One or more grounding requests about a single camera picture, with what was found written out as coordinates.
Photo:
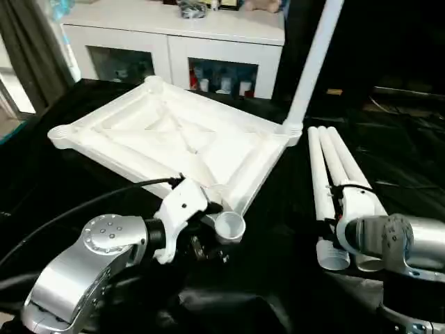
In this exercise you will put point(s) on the white plastic table leg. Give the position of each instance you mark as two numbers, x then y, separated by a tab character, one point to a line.
351	163
330	156
313	62
320	181

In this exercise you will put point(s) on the white plastic table top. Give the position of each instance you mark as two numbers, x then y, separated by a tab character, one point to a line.
156	132

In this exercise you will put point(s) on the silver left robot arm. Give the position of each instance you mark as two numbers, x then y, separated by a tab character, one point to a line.
87	257

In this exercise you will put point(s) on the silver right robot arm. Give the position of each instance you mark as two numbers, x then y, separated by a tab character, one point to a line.
417	240

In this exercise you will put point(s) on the white blue carton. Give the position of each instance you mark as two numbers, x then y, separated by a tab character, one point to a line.
226	83

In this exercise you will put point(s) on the red box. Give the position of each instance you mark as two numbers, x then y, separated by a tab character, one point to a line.
192	78

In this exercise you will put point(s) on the yellow label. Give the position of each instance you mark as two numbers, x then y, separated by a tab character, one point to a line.
334	91

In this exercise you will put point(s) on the black plastic mat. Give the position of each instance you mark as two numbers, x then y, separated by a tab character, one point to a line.
69	181

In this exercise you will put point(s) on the white glass-door cabinet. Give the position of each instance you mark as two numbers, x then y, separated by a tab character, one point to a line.
174	35

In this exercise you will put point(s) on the large black box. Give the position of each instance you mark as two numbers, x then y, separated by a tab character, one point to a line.
382	45

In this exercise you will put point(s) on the light blue white panel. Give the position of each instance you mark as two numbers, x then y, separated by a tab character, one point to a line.
71	52

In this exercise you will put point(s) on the teal edged board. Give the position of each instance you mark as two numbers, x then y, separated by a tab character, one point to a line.
10	135

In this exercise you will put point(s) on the grey-brown curtain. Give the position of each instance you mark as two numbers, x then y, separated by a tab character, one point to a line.
31	52

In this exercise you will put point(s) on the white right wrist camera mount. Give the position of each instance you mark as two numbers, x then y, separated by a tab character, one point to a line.
358	205

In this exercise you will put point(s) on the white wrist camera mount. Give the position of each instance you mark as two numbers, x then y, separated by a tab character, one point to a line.
180	205
358	205

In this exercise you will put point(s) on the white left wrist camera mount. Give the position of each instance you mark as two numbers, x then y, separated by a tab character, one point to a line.
180	205

